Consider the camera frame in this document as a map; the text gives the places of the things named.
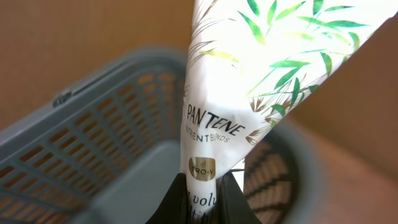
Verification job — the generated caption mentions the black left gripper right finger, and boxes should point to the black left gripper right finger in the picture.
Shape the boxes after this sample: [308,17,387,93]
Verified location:
[218,172,262,224]

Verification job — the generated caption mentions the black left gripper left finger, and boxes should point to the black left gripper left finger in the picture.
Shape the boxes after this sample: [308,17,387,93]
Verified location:
[146,173,188,224]

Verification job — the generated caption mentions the white Pantene shampoo tube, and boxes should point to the white Pantene shampoo tube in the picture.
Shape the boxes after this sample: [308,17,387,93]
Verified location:
[180,0,397,223]

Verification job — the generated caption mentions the grey plastic basket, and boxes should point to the grey plastic basket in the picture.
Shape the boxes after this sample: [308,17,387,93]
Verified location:
[1,49,322,224]

